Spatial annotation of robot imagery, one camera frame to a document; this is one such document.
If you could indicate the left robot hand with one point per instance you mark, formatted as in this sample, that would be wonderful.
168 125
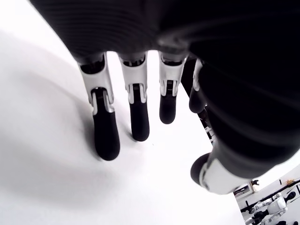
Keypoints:
211 58

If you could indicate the white humanoid robot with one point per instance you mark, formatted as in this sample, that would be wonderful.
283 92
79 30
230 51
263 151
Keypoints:
274 206

